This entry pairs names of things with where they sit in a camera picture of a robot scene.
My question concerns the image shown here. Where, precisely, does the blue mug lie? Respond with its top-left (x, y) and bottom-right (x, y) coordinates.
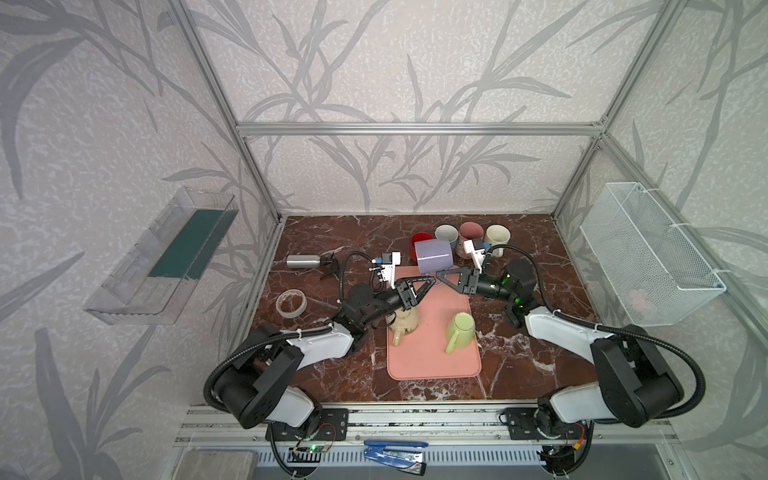
top-left (434, 224), bottom-right (459, 250)

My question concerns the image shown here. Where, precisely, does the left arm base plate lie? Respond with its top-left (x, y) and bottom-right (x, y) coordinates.
top-left (266, 408), bottom-right (350, 443)

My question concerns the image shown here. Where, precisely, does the white mug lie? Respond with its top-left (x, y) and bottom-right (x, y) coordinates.
top-left (483, 225), bottom-right (511, 247)

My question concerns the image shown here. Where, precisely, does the silver metal cylinder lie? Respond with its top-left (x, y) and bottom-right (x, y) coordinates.
top-left (286, 254), bottom-right (322, 269)

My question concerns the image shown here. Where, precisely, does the grey foam block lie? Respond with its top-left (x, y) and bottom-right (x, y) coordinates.
top-left (172, 450), bottom-right (258, 480)

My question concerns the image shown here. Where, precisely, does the pink mug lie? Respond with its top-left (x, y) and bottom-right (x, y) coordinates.
top-left (455, 221), bottom-right (484, 259)

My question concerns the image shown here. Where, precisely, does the pink object in basket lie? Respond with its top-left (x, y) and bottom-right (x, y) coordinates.
top-left (626, 289), bottom-right (657, 321)

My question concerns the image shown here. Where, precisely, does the white wire basket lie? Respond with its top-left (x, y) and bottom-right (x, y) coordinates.
top-left (581, 182), bottom-right (726, 327)

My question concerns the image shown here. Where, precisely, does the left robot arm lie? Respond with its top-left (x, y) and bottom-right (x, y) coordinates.
top-left (203, 275), bottom-right (436, 434)

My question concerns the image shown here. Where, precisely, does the clear tape roll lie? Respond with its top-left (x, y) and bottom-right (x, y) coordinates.
top-left (275, 289), bottom-right (308, 319)

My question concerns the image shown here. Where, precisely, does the beige teapot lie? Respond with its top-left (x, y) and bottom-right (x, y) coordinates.
top-left (386, 307), bottom-right (420, 347)

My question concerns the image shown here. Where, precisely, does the aluminium mounting rail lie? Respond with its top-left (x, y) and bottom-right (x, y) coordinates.
top-left (173, 401), bottom-right (680, 449)

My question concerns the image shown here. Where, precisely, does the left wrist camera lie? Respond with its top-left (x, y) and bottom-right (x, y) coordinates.
top-left (370, 251), bottom-right (401, 288)

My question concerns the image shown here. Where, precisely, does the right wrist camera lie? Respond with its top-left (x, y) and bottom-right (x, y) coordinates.
top-left (463, 238), bottom-right (490, 271)

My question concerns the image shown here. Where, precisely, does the green mug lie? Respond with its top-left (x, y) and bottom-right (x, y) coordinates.
top-left (445, 312), bottom-right (475, 354)

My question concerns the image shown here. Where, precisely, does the green circuit board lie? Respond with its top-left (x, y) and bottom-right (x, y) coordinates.
top-left (291, 442), bottom-right (333, 455)

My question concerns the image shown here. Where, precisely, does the purple mug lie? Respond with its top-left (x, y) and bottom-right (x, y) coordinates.
top-left (414, 239), bottom-right (454, 275)

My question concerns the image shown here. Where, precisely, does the red mug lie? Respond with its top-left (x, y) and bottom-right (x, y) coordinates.
top-left (410, 232), bottom-right (433, 262)

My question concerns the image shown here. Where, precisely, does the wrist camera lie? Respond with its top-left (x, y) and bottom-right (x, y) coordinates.
top-left (370, 251), bottom-right (401, 288)
top-left (463, 238), bottom-right (490, 271)

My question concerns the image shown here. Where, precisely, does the clear plastic wall shelf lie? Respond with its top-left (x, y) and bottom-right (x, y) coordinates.
top-left (84, 187), bottom-right (239, 325)

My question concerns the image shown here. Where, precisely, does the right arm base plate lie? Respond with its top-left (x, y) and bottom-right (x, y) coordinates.
top-left (498, 407), bottom-right (585, 443)

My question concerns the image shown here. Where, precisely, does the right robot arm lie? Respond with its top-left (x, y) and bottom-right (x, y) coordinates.
top-left (436, 260), bottom-right (706, 436)

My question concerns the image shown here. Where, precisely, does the pink plastic tray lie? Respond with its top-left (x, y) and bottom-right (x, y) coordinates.
top-left (386, 282), bottom-right (482, 381)

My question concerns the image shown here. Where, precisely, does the blue stapler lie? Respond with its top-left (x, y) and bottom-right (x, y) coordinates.
top-left (364, 440), bottom-right (429, 476)

